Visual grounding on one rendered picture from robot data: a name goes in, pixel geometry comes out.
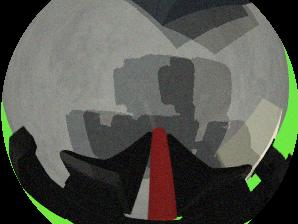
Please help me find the red peg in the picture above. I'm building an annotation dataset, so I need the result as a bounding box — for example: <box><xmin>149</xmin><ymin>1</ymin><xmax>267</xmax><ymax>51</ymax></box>
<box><xmin>148</xmin><ymin>127</ymin><xmax>177</xmax><ymax>221</ymax></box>

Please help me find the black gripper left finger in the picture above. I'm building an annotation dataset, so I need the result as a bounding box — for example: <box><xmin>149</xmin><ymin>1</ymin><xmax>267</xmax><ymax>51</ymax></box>
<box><xmin>60</xmin><ymin>132</ymin><xmax>153</xmax><ymax>214</ymax></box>

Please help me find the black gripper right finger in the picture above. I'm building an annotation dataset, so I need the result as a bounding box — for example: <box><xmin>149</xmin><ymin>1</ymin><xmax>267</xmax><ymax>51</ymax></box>
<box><xmin>166</xmin><ymin>133</ymin><xmax>253</xmax><ymax>217</ymax></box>

